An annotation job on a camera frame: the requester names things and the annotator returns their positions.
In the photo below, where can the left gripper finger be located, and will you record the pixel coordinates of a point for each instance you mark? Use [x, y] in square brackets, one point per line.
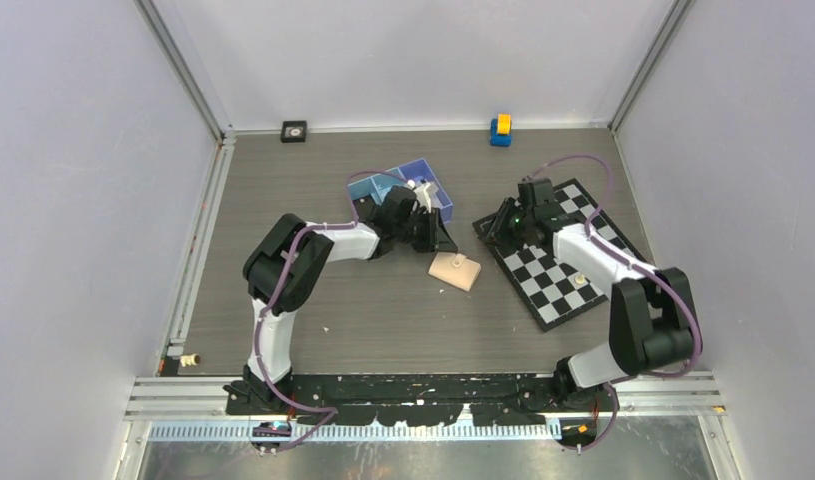
[440, 240]
[423, 235]

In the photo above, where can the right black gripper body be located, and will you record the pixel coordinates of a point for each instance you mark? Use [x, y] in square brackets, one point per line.
[522, 219]

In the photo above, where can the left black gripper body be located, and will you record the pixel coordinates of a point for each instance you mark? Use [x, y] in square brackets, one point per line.
[403, 231]

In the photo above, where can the beige leather card holder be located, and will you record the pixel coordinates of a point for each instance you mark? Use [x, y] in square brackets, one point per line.
[455, 269]

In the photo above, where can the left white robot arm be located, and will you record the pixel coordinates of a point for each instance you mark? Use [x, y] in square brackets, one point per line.
[283, 270]

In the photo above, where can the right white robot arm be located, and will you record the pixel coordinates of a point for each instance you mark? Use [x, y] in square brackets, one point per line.
[562, 261]

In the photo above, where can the blue three-compartment organizer tray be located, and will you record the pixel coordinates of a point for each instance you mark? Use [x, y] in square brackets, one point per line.
[417, 174]

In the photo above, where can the black and white chessboard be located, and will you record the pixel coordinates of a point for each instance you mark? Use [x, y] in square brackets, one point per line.
[545, 286]

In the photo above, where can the blue and yellow toy block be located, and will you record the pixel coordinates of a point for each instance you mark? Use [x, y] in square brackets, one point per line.
[501, 131]

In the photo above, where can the small black square box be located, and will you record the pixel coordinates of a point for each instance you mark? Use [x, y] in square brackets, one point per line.
[293, 131]

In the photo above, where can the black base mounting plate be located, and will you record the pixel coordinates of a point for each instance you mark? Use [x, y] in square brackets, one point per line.
[416, 400]

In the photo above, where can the small beige spool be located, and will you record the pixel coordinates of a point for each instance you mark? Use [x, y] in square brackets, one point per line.
[190, 360]

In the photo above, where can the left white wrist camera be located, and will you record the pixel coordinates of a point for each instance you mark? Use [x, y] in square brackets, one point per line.
[426, 193]

